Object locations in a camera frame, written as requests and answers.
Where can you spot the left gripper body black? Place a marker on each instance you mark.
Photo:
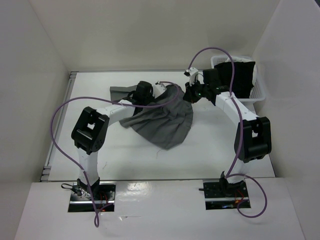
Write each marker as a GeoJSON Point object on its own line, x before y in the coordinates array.
{"type": "Point", "coordinates": [147, 100]}

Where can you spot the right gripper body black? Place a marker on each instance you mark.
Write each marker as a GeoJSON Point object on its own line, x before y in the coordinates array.
{"type": "Point", "coordinates": [196, 91]}

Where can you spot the grey pleated skirt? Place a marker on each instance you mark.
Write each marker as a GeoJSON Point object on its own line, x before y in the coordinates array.
{"type": "Point", "coordinates": [167, 126]}

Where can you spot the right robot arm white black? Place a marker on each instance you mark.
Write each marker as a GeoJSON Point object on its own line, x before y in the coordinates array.
{"type": "Point", "coordinates": [253, 133]}

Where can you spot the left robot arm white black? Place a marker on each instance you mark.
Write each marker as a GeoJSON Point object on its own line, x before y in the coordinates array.
{"type": "Point", "coordinates": [89, 133]}

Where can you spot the black skirt in basket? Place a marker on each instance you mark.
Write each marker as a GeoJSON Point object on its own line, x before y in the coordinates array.
{"type": "Point", "coordinates": [243, 77]}

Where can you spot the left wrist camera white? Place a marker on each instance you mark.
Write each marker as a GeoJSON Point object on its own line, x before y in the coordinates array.
{"type": "Point", "coordinates": [158, 89]}

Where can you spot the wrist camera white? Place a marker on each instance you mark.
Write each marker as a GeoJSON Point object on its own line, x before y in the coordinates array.
{"type": "Point", "coordinates": [192, 74]}
{"type": "Point", "coordinates": [158, 89]}

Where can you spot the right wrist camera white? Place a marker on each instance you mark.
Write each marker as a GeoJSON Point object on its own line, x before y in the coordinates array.
{"type": "Point", "coordinates": [192, 74]}

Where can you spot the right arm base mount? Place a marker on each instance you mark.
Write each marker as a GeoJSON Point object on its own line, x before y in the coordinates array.
{"type": "Point", "coordinates": [221, 195]}

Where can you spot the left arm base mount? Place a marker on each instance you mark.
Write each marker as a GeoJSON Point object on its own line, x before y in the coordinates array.
{"type": "Point", "coordinates": [80, 201]}

